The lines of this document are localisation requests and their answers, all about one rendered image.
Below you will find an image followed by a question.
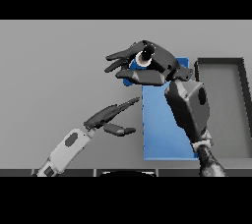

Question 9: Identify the blue pipe with pale ring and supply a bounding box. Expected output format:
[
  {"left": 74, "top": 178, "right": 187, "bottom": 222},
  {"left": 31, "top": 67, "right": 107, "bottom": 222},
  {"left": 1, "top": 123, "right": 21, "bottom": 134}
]
[{"left": 122, "top": 44, "right": 157, "bottom": 86}]

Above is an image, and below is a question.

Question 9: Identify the blue bin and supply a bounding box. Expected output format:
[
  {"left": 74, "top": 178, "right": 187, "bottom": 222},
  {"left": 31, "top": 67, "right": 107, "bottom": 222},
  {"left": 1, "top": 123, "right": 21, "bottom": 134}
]
[{"left": 141, "top": 57, "right": 200, "bottom": 161}]

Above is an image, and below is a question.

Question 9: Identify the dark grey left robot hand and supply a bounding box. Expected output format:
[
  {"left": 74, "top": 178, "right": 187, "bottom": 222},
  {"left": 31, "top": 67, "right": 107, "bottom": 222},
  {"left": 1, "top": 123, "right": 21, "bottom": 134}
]
[{"left": 83, "top": 96, "right": 141, "bottom": 138}]

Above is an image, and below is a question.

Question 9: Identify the dark grey bin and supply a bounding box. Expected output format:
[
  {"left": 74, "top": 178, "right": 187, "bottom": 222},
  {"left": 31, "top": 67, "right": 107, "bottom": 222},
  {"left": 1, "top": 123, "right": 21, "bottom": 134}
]
[{"left": 193, "top": 57, "right": 252, "bottom": 160}]

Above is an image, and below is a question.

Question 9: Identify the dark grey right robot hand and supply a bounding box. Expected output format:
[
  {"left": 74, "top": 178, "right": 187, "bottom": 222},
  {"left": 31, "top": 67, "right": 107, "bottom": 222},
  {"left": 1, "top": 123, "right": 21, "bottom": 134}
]
[{"left": 103, "top": 39, "right": 194, "bottom": 87}]

